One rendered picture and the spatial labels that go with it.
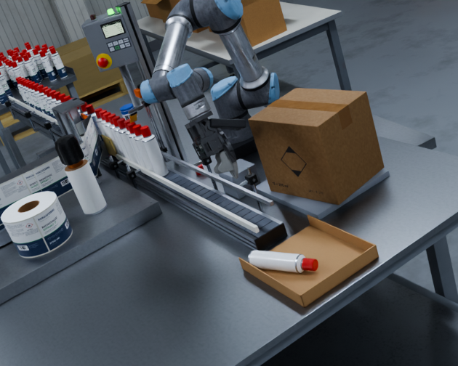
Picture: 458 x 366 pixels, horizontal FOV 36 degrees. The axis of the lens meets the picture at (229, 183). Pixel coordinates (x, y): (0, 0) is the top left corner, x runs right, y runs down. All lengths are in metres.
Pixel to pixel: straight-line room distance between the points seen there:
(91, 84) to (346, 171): 5.13
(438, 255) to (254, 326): 1.08
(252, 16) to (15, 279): 2.46
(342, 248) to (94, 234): 0.90
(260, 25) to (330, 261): 2.59
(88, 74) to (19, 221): 4.72
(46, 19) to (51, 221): 5.85
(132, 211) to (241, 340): 0.87
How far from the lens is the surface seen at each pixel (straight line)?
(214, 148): 2.05
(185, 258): 2.22
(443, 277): 2.79
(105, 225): 2.51
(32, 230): 2.47
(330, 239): 2.07
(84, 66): 7.07
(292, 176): 2.26
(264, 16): 4.38
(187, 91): 2.05
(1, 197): 2.76
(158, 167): 2.68
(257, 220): 2.18
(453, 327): 2.63
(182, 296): 2.05
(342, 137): 2.16
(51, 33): 8.22
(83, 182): 2.57
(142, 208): 2.52
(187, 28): 2.43
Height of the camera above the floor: 1.92
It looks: 25 degrees down
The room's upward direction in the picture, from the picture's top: 19 degrees counter-clockwise
